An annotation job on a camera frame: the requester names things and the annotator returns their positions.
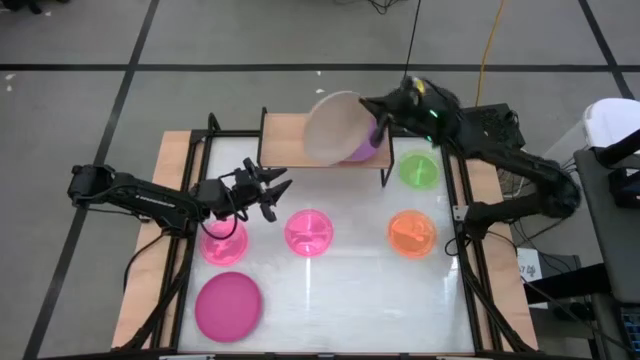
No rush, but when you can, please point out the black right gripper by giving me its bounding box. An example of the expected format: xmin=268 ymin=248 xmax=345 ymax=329
xmin=358 ymin=74 xmax=461 ymax=149

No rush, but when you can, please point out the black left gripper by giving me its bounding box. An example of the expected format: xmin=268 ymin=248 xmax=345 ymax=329
xmin=230 ymin=158 xmax=293 ymax=207

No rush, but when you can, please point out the purple opaque plate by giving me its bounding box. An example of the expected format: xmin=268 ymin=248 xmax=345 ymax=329
xmin=339 ymin=117 xmax=384 ymax=164

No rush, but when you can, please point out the pink translucent plate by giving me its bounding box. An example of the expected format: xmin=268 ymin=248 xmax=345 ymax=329
xmin=198 ymin=215 xmax=250 ymax=267
xmin=283 ymin=208 xmax=335 ymax=259

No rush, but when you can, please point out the magenta opaque plate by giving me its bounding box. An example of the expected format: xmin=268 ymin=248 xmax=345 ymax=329
xmin=194 ymin=271 xmax=264 ymax=344

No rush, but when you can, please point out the green translucent plate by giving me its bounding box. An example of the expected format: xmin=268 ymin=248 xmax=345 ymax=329
xmin=397 ymin=151 xmax=442 ymax=191

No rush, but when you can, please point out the wooden base board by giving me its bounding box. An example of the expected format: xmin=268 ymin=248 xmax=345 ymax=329
xmin=110 ymin=129 xmax=540 ymax=351

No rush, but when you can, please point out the black computer box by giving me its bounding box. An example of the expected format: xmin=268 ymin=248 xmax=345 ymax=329
xmin=459 ymin=102 xmax=527 ymax=151

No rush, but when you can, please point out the orange translucent plate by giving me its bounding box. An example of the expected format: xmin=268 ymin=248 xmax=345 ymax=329
xmin=387 ymin=209 xmax=439 ymax=260

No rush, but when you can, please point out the white paper label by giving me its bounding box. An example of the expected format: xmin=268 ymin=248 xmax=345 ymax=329
xmin=516 ymin=247 xmax=544 ymax=281

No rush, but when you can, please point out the white chair back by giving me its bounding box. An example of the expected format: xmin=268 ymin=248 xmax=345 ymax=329
xmin=582 ymin=97 xmax=640 ymax=151

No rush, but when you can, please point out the black box under desk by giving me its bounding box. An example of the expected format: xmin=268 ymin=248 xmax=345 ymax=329
xmin=522 ymin=254 xmax=614 ymax=304

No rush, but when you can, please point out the black device on desk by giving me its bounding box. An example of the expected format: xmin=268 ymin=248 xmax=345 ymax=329
xmin=607 ymin=167 xmax=640 ymax=209

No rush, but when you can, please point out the wooden shelf with black frame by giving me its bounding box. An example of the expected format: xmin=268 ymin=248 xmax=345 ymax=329
xmin=255 ymin=106 xmax=396 ymax=189

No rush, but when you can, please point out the black metal table frame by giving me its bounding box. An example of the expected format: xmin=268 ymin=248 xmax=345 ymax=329
xmin=119 ymin=112 xmax=539 ymax=359

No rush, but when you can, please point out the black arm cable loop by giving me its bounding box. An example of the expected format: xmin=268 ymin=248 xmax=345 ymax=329
xmin=199 ymin=197 xmax=250 ymax=241

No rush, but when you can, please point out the thin black hanging cable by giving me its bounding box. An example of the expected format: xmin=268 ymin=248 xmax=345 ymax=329
xmin=402 ymin=0 xmax=423 ymax=79

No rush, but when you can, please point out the yellow cable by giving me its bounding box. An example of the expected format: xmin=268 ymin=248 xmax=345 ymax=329
xmin=474 ymin=0 xmax=507 ymax=107

